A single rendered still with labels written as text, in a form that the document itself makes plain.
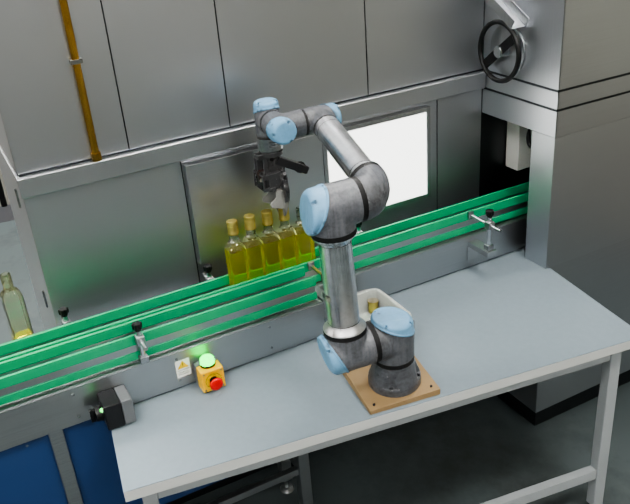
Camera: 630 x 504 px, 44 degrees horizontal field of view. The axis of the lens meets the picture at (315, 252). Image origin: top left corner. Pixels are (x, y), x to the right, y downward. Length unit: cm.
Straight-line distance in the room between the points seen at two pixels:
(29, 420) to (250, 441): 61
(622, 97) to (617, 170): 27
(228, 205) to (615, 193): 140
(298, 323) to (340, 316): 43
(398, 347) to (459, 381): 27
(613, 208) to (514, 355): 84
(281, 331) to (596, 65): 133
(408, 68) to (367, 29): 22
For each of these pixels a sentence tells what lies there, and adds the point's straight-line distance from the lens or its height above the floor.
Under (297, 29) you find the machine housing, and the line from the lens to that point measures 248.
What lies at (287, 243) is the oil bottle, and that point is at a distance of 245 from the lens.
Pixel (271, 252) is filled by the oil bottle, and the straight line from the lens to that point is 244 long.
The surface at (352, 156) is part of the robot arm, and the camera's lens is 204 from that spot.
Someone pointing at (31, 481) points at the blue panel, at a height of 61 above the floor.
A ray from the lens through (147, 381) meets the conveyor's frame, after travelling 233.
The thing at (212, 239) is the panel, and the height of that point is 106.
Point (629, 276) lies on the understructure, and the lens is 327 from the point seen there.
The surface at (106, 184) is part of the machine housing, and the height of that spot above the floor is 131.
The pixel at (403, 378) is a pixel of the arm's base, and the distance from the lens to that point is 220.
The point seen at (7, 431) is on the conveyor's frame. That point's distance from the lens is 230.
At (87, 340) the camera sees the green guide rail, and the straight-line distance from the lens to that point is 231.
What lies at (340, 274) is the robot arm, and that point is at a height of 119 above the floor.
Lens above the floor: 214
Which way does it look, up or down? 27 degrees down
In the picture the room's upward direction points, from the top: 5 degrees counter-clockwise
